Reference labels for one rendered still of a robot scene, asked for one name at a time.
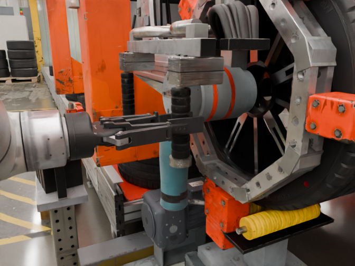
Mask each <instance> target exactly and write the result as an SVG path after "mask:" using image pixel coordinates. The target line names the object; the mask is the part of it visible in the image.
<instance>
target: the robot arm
mask: <svg viewBox="0 0 355 266"><path fill-rule="evenodd" d="M190 113H191V117H186V118H176V119H171V113H167V114H161V115H158V112H157V111H153V115H151V114H150V113H147V114H141V115H128V116H115V117H99V121H96V122H91V118H90V116H89V113H87V112H85V111H83V112H71V113H64V117H61V115H60V111H59V110H56V109H55V110H42V111H30V112H29V111H25V112H7V111H6V109H5V107H4V104H3V102H2V101H1V99H0V181H2V180H5V179H8V178H11V177H13V176H15V175H18V174H21V173H26V172H31V171H32V172H35V171H37V170H42V169H48V168H55V167H61V166H65V165H66V163H67V157H69V159H70V160H77V159H84V158H90V157H92V156H93V155H94V152H95V150H94V148H95V147H96V146H106V147H111V146H116V150H119V151H121V150H124V149H127V148H130V147H136V146H142V145H148V144H154V143H160V142H164V141H171V140H172V136H180V135H187V134H195V133H200V132H203V130H204V116H196V117H193V112H192V111H190Z"/></svg>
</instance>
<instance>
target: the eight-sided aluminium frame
mask: <svg viewBox="0 0 355 266"><path fill-rule="evenodd" d="M259 1H260V3H261V4H262V6H263V8H264V9H265V11H266V12H267V14H268V16H269V17H270V19H271V20H272V22H273V23H274V25H275V27H276V28H277V30H278V32H279V33H280V35H281V37H282V38H283V40H284V41H285V43H286V45H287V46H288V48H289V50H290V51H291V53H292V54H293V56H294V61H295V62H294V72H293V81H292V91H291V100H290V107H289V116H288V126H287V135H286V145H285V154H284V156H282V157H281V158H280V159H278V160H277V161H275V162H274V163H273V164H271V165H270V166H268V167H267V168H266V169H264V170H263V171H262V172H260V173H259V174H258V175H256V176H255V177H254V178H252V179H251V178H249V177H247V176H246V175H244V174H242V173H241V172H239V171H237V170H235V169H234V168H232V167H230V166H229V165H227V164H225V163H224V162H222V161H221V160H219V158H218V157H217V154H216V152H215V149H214V147H213V144H212V142H211V140H210V137H209V135H208V132H207V130H206V127H205V125H204V130H203V132H200V133H195V134H190V147H191V150H192V153H193V155H194V159H195V161H196V166H197V167H198V169H199V172H200V173H201V174H202V175H203V176H204V175H206V176H207V177H208V178H209V179H210V180H211V181H213V182H214V183H215V184H217V185H218V186H219V187H221V188H222V189H223V190H224V191H226V192H227V193H228V194H230V195H231V196H232V197H234V198H235V200H236V201H239V202H241V203H242V204H246V203H250V202H253V201H257V200H261V199H262V198H264V197H268V195H269V194H271V193H273V192H274V191H276V190H278V189H279V188H281V187H283V186H284V185H286V184H288V183H289V182H291V181H293V180H295V179H296V178H298V177H300V176H301V175H303V174H305V173H306V172H309V171H312V170H313V168H315V167H316V166H318V165H319V164H320V162H321V155H322V154H323V152H324V150H323V149H322V148H323V141H324V137H322V136H319V135H316V134H313V133H310V132H307V131H305V122H306V114H307V105H308V100H309V95H310V94H316V93H327V92H331V86H332V79H333V72H334V67H335V66H336V65H337V64H336V60H335V57H336V53H337V49H336V47H335V46H334V45H333V43H332V41H331V37H328V36H327V35H326V33H325V32H324V30H323V29H322V28H321V26H320V25H319V23H318V22H317V20H316V19H315V18H314V16H313V15H312V13H311V12H310V10H309V9H308V8H307V6H306V5H305V4H304V2H303V1H300V0H259ZM215 4H216V0H198V1H197V4H196V6H195V8H194V11H193V13H192V16H191V18H190V19H194V18H198V19H199V20H201V22H202V23H204V24H208V25H210V24H209V20H208V12H209V10H210V8H211V7H212V6H214V5H215Z"/></svg>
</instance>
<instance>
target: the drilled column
mask: <svg viewBox="0 0 355 266"><path fill-rule="evenodd" d="M49 212H50V220H51V227H52V235H53V243H54V250H55V258H56V262H57V266H78V257H77V249H79V242H78V233H77V224H76V214H75V209H74V205H71V206H66V207H61V208H56V209H53V210H49Z"/></svg>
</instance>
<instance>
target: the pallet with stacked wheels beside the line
mask: <svg viewBox="0 0 355 266"><path fill-rule="evenodd" d="M6 44H7V49H8V50H7V55H8V58H9V60H7V59H6V58H7V57H6V51H5V50H0V79H5V80H0V84H11V83H38V82H39V81H40V79H41V78H40V75H38V70H37V68H36V60H35V53H34V42H33V41H29V40H7V41H6ZM8 61H9V66H10V68H11V75H10V71H9V68H8ZM27 78H31V79H27ZM17 79H22V80H17ZM1 82H3V83H1Z"/></svg>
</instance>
